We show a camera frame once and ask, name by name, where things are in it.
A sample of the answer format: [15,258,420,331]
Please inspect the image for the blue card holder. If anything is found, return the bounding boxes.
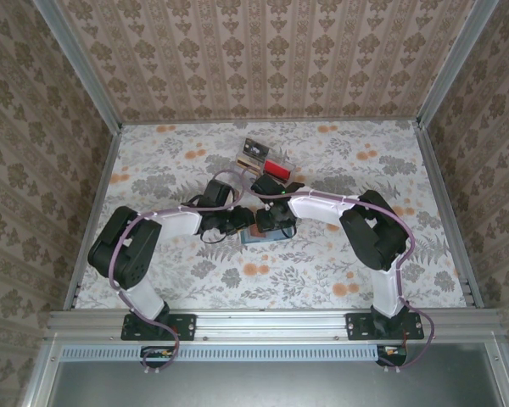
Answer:
[239,226,296,245]

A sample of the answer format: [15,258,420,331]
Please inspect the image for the clear acrylic card organizer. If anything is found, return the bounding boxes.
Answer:
[236,137,300,187]

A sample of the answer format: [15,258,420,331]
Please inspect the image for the red credit card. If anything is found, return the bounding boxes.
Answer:
[264,159,292,180]

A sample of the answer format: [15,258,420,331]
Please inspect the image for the black credit card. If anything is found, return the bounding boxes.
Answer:
[242,138,269,160]

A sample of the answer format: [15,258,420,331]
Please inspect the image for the grey metal panel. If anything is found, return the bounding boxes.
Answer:
[46,345,508,407]

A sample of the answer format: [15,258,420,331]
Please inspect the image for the aluminium back rail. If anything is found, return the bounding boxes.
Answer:
[120,119,419,127]

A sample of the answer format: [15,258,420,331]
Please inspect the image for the aluminium front rail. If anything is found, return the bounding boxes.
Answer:
[46,308,508,343]

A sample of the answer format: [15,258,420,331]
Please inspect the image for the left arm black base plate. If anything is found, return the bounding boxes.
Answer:
[120,312,196,342]

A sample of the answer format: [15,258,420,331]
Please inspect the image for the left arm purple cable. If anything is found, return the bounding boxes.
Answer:
[109,186,243,374]

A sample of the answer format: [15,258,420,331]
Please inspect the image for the grey slotted cable duct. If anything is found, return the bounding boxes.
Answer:
[61,343,385,363]

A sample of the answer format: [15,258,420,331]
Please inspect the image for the aluminium side rail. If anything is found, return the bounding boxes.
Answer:
[413,120,485,309]
[62,125,124,310]

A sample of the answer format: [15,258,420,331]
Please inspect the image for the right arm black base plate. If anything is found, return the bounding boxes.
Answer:
[346,312,425,342]

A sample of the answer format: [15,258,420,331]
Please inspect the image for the black cable connector box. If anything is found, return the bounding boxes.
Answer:
[139,345,176,369]
[375,343,409,368]

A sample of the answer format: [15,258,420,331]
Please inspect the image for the aluminium corner post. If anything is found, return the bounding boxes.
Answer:
[31,0,124,131]
[415,0,504,128]

